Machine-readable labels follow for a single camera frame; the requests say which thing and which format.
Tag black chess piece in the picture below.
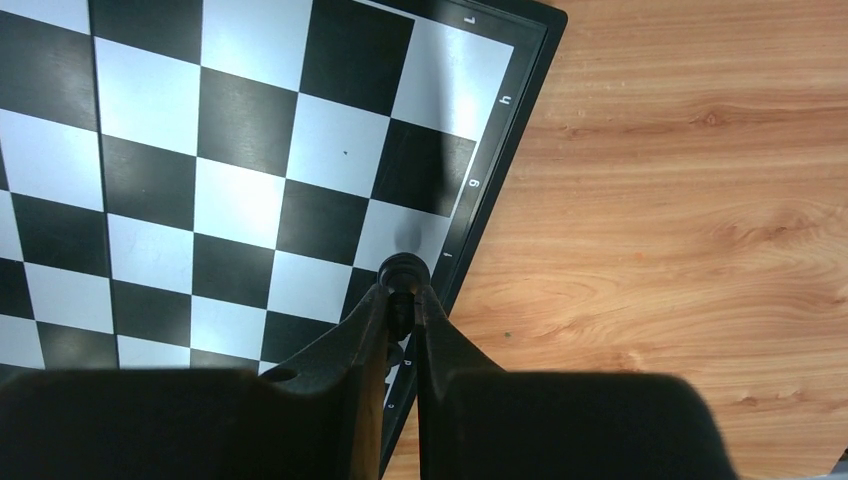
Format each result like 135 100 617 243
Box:
386 342 404 372
377 252 431 343

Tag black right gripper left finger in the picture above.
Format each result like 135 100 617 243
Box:
1 285 388 479

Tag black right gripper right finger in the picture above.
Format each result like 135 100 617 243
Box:
414 287 736 479

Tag black and white chessboard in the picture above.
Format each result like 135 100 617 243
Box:
1 1 568 479

